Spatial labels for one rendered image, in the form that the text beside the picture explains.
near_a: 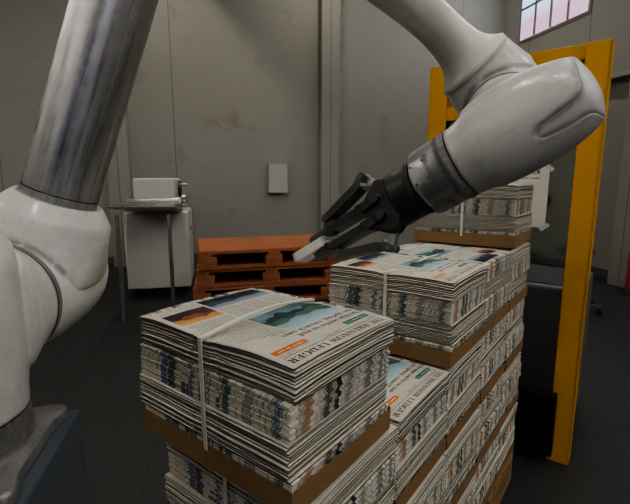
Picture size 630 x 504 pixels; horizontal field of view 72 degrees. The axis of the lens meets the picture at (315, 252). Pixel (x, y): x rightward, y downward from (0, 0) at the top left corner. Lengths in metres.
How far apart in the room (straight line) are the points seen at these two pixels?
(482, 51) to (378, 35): 7.36
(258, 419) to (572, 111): 0.54
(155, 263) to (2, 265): 4.63
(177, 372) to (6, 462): 0.31
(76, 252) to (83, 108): 0.19
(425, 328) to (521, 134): 0.74
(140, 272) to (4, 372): 4.67
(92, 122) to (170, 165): 6.52
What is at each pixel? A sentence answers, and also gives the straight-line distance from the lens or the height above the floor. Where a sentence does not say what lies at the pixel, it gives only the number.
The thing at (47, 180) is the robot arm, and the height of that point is 1.30.
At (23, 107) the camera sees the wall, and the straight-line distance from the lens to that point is 7.66.
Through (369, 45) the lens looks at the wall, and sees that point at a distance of 7.90.
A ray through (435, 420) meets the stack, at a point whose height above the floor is 0.73.
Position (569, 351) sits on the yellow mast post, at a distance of 2.28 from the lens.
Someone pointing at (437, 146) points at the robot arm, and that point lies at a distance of 0.55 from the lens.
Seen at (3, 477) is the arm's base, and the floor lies 1.02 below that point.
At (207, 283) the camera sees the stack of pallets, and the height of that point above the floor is 0.57.
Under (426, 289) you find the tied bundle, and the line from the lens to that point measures 1.14.
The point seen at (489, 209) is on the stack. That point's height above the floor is 1.20.
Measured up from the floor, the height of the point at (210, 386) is 0.98.
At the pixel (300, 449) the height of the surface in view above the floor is 0.93.
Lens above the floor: 1.31
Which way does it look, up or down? 10 degrees down
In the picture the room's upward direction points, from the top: straight up
